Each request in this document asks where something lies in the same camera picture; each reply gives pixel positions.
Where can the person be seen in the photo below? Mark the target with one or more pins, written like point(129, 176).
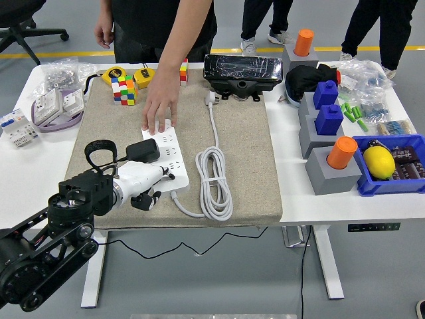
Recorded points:
point(250, 16)
point(146, 30)
point(395, 33)

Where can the large clear bag blue parts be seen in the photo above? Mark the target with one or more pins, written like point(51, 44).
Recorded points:
point(365, 76)

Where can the small clear bag blue parts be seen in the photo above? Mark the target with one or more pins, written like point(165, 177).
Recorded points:
point(375, 111)

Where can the blue plastic bin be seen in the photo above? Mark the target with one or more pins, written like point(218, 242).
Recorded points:
point(382, 187)

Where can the black office chair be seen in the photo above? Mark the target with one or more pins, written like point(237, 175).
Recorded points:
point(16, 10)

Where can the white power strip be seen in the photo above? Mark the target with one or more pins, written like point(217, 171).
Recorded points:
point(177, 184)

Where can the small metal clip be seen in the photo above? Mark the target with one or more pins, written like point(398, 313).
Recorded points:
point(282, 99)

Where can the large white wall socket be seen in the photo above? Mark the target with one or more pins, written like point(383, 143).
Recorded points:
point(48, 106)

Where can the large yellow tape measure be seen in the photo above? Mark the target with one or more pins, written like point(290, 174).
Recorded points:
point(114, 73)

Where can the small red item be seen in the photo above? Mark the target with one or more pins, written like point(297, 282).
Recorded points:
point(339, 77)

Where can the white blue-rimmed object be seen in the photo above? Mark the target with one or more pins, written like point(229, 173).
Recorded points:
point(293, 100)

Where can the person's left hand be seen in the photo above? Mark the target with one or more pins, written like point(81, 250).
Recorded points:
point(162, 96)

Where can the small clear plastic bag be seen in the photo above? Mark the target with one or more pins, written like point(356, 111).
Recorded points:
point(89, 69)

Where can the multicoloured puzzle cube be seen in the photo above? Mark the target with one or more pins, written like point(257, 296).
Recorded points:
point(184, 73)
point(124, 91)

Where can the small white wall socket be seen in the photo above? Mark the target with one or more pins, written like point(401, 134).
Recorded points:
point(72, 101)

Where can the black metal clip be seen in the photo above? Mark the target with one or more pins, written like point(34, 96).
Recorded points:
point(374, 144)

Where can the grey block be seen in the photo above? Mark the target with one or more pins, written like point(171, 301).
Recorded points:
point(308, 139)
point(305, 106)
point(295, 61)
point(332, 182)

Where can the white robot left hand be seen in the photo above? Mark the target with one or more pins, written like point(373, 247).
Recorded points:
point(139, 176)

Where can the lilac oval tray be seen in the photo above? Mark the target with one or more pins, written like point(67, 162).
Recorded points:
point(59, 126)

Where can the clear bag of screws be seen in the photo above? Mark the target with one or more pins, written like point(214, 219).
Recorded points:
point(59, 76)

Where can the black film-wrapped device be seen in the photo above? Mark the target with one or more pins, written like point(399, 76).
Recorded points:
point(242, 68)

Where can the clear bag of resistors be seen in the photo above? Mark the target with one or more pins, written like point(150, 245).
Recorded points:
point(395, 128)

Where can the white table leg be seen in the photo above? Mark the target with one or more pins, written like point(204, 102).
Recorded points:
point(93, 289)
point(328, 266)

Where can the blue block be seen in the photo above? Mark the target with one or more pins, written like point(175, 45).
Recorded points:
point(328, 121)
point(325, 94)

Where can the person's right hand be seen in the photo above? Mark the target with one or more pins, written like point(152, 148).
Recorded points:
point(104, 33)

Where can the white circuit breaker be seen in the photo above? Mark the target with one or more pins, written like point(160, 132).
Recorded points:
point(16, 128)

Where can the person's left forearm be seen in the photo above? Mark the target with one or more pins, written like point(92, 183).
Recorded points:
point(182, 33)

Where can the yellow lemon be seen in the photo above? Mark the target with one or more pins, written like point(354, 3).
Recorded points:
point(378, 163)

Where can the black table control panel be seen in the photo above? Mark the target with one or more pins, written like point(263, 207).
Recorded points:
point(373, 227)

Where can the black cloth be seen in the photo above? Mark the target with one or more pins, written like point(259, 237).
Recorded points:
point(302, 79)

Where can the grey-brown mat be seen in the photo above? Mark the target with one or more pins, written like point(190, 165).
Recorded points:
point(249, 166)

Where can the person's right forearm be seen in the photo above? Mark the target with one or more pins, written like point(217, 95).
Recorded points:
point(106, 9)

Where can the small yellow tape measure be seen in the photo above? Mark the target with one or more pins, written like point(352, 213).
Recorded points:
point(142, 77)

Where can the orange cylinder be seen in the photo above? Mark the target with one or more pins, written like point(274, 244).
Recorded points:
point(303, 41)
point(342, 153)

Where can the black power adapter plug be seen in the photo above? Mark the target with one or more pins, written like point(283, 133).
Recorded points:
point(142, 150)

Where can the grey box under table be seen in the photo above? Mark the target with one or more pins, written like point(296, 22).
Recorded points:
point(293, 237)

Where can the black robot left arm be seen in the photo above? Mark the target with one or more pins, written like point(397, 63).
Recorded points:
point(33, 266)

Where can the black shoe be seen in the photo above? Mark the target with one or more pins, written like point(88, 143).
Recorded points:
point(421, 309)

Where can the dark brown capacitor pack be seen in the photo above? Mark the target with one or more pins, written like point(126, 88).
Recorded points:
point(408, 163)

